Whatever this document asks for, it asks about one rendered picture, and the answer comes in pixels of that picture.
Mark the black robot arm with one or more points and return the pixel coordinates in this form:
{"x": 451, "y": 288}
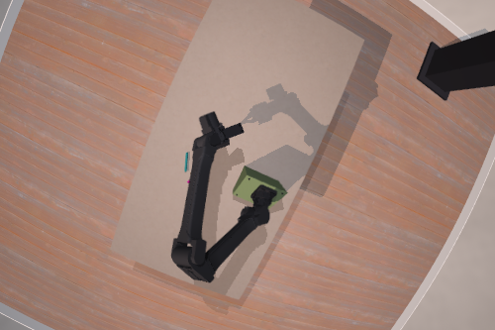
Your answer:
{"x": 195, "y": 261}

